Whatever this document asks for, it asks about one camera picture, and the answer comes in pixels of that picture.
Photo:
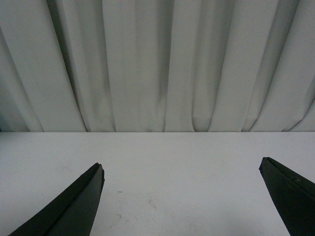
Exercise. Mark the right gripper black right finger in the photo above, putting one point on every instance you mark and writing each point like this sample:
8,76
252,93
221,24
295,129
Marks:
293,196

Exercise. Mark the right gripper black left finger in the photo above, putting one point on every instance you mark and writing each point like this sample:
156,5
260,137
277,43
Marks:
71,213

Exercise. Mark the white pleated curtain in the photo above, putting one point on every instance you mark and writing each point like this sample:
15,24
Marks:
157,65

